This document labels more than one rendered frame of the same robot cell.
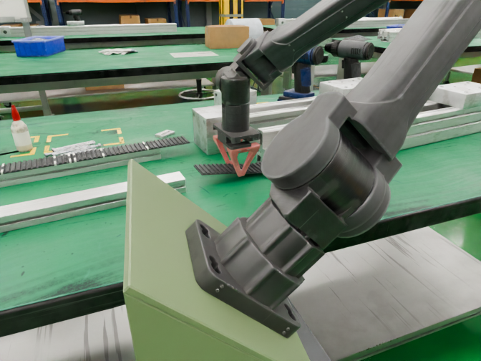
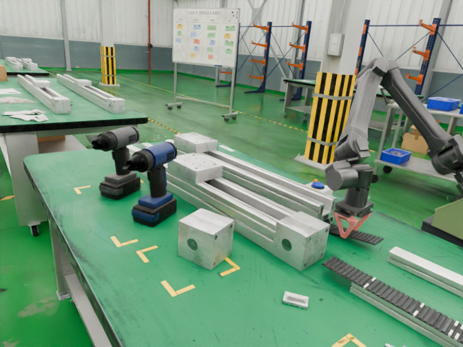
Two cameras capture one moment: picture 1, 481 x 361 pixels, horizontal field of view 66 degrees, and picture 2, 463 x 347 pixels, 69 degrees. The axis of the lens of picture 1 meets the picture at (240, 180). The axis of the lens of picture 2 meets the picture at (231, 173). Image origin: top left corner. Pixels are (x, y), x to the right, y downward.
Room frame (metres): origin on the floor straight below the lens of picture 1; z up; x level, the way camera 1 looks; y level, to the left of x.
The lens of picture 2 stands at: (1.32, 0.71, 1.26)
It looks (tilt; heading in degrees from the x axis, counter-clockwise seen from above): 20 degrees down; 252
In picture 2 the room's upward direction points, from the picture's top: 5 degrees clockwise
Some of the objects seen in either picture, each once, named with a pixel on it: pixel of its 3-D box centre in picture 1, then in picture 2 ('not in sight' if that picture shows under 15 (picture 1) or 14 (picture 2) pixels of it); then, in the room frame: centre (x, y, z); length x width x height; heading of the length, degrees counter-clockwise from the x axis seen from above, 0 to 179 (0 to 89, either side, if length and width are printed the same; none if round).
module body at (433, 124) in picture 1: (397, 127); (234, 173); (0.95, -0.42, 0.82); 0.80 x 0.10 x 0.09; 116
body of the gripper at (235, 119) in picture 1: (235, 119); (356, 197); (0.74, 0.01, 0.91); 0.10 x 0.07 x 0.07; 26
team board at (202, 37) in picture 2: not in sight; (203, 64); (-0.08, -5.92, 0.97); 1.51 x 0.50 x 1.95; 131
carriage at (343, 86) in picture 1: (351, 94); (194, 171); (1.12, -0.34, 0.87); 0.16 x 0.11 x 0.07; 116
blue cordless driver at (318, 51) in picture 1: (292, 77); (149, 186); (1.27, -0.18, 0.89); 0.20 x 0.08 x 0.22; 48
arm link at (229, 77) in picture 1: (235, 89); (359, 176); (0.74, 0.01, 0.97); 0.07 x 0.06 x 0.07; 11
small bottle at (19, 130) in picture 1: (18, 127); not in sight; (0.89, 0.56, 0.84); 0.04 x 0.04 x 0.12
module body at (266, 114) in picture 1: (348, 109); (193, 184); (1.12, -0.34, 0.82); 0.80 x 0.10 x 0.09; 116
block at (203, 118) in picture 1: (217, 130); (303, 238); (0.91, 0.06, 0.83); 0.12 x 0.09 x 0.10; 26
